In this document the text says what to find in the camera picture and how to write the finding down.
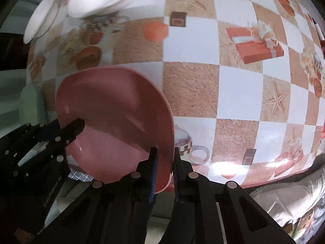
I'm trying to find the pink square plastic plate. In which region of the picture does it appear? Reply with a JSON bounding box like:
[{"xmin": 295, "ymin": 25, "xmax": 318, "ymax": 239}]
[{"xmin": 56, "ymin": 66, "xmax": 175, "ymax": 193}]

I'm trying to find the checked blue dish towel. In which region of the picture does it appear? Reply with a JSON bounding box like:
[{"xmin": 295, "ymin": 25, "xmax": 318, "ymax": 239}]
[{"xmin": 68, "ymin": 168, "xmax": 94, "ymax": 182}]

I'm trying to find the green square plastic plate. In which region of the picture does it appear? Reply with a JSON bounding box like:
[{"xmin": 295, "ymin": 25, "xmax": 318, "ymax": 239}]
[{"xmin": 19, "ymin": 84, "xmax": 48, "ymax": 126}]

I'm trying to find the white fluffy cushion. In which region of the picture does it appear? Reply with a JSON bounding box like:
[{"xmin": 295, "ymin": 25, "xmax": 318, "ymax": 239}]
[{"xmin": 250, "ymin": 169, "xmax": 324, "ymax": 227}]

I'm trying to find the patterned checkered tablecloth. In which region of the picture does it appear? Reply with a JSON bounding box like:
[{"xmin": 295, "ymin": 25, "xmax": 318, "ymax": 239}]
[{"xmin": 27, "ymin": 0, "xmax": 324, "ymax": 187}]

